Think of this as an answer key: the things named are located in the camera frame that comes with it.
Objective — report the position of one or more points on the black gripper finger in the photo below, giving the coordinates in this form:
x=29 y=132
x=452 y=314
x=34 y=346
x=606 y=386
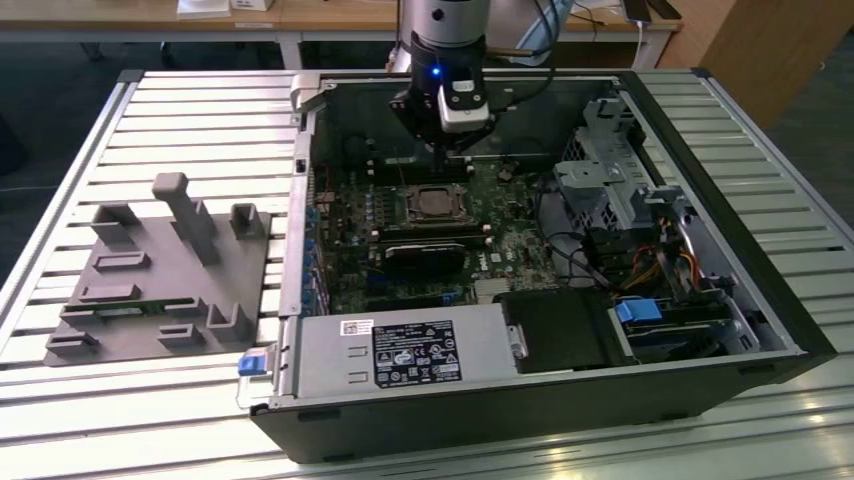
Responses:
x=407 y=117
x=476 y=138

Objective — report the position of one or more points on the silver CPU green edge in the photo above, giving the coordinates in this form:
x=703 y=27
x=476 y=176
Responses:
x=436 y=203

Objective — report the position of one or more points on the RAM slot white clips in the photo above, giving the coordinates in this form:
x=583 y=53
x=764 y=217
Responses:
x=413 y=160
x=413 y=172

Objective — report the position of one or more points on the RAM slot black clips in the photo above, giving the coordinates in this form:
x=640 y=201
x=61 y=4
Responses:
x=413 y=178
x=413 y=166

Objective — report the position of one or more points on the CPU socket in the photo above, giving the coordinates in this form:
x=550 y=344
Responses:
x=405 y=220

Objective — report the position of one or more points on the silver coin battery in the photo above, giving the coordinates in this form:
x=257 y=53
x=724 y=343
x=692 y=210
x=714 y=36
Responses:
x=504 y=172

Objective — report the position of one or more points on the metal drive cage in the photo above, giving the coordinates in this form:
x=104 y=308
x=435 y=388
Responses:
x=600 y=175

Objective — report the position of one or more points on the green motherboard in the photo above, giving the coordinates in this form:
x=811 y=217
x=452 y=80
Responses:
x=514 y=250

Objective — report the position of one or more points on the black graphics card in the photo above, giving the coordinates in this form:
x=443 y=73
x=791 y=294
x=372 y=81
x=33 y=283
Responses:
x=427 y=262

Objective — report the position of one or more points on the silver finned heatsink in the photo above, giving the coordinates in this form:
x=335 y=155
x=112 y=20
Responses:
x=493 y=291

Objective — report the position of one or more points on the white box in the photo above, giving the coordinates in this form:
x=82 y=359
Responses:
x=200 y=7
x=252 y=5

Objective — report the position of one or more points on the black device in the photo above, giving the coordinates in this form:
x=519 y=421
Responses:
x=656 y=7

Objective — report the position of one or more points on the black plastic shroud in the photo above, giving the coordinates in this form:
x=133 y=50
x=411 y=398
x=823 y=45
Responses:
x=560 y=330

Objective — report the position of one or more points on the blue disk carrier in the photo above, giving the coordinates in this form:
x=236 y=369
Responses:
x=636 y=312

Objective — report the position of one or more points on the wooden cabinet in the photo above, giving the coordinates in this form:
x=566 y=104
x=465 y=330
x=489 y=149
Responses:
x=767 y=50

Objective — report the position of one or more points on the grey parts rack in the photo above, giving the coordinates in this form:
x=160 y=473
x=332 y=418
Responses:
x=167 y=280

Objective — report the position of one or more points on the wooden desk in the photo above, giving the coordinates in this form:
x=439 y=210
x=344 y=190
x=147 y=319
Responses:
x=100 y=20

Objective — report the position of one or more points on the silver power supply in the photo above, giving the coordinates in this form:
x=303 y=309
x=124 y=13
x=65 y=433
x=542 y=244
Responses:
x=320 y=360

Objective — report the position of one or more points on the green RAM stick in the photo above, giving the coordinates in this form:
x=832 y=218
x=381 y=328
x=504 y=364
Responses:
x=156 y=305

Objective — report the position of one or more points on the blue case latch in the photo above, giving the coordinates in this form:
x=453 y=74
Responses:
x=252 y=364

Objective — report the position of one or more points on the metal disk bay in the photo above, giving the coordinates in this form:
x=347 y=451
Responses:
x=740 y=332

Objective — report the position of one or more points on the black PC case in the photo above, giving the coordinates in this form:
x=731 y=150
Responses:
x=534 y=420

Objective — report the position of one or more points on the white camera black bracket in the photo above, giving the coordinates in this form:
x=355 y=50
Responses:
x=460 y=117

